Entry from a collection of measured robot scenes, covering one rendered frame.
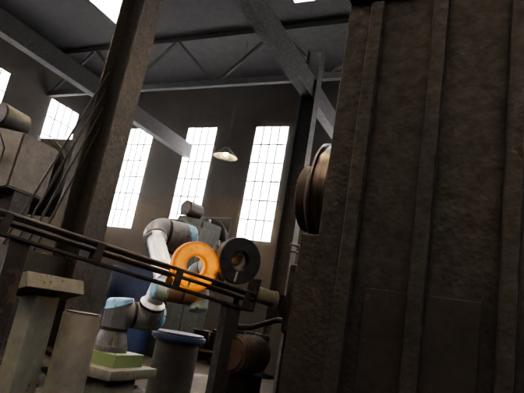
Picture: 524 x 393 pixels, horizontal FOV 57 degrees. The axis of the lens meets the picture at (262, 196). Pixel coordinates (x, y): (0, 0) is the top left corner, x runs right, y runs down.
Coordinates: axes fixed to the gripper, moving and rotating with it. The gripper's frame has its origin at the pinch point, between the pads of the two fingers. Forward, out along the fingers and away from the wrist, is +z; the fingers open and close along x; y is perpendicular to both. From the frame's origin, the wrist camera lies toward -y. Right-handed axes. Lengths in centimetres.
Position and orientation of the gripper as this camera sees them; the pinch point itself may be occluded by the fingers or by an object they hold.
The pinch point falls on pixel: (238, 254)
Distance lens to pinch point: 161.7
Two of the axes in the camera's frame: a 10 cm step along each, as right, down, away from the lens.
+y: 0.3, -8.9, 4.5
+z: 5.3, -3.7, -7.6
